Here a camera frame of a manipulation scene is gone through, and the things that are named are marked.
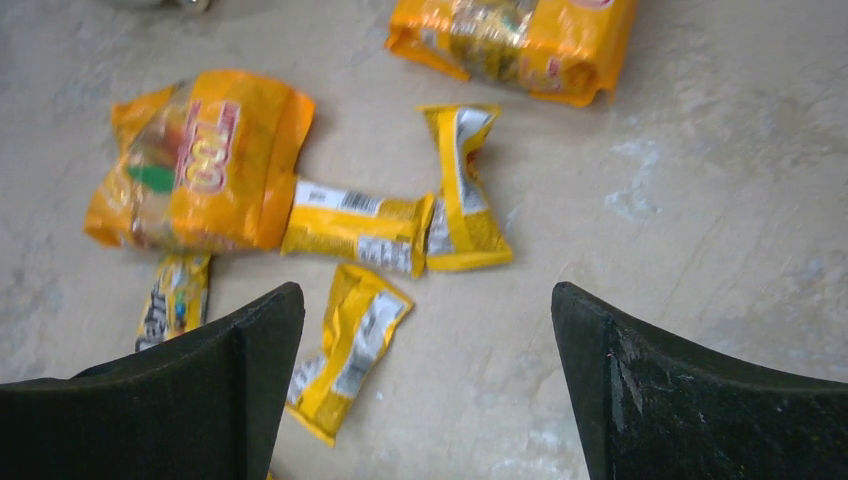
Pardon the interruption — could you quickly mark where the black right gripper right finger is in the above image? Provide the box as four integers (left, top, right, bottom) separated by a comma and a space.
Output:
551, 282, 847, 479

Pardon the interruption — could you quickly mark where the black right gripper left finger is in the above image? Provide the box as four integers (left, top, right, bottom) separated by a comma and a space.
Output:
1, 282, 305, 479

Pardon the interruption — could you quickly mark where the large orange candy bag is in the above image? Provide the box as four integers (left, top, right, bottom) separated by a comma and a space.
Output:
385, 0, 638, 107
83, 70, 315, 253

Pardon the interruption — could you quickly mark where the yellow candy pack horizontal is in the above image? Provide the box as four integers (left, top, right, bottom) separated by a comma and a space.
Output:
280, 177, 435, 278

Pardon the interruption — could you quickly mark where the yellow candy pack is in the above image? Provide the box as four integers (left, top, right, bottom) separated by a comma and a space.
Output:
286, 264, 414, 447
418, 104, 513, 272

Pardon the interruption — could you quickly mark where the yellow M&M pack left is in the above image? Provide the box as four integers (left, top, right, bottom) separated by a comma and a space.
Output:
135, 254, 211, 352

